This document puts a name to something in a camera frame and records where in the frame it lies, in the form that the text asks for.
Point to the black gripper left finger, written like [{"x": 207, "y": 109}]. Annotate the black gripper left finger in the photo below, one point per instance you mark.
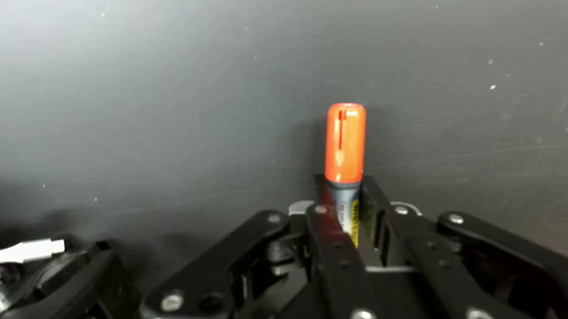
[{"x": 273, "y": 266}]

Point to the grey marker pen orange cap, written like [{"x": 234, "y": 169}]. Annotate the grey marker pen orange cap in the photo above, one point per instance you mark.
[{"x": 345, "y": 155}]

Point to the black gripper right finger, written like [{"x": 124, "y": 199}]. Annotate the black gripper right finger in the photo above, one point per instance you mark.
[{"x": 466, "y": 266}]

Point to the black camera equipment pile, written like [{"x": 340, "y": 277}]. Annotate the black camera equipment pile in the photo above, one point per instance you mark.
[{"x": 56, "y": 279}]

